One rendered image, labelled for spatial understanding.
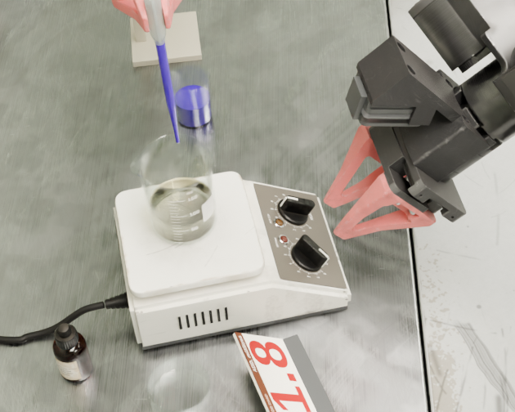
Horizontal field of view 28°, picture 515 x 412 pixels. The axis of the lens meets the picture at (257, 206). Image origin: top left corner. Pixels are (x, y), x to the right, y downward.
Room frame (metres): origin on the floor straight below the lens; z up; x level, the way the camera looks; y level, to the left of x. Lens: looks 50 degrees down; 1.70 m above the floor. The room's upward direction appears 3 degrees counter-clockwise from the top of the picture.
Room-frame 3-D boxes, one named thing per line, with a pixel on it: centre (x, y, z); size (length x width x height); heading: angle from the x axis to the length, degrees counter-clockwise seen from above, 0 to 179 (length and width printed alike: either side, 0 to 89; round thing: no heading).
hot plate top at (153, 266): (0.58, 0.06, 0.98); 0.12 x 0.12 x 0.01; 10
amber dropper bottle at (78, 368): (0.49, 0.17, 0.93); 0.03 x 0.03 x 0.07
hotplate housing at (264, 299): (0.58, 0.04, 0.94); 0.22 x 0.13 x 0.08; 100
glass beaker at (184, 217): (0.59, 0.07, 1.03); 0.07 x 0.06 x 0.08; 98
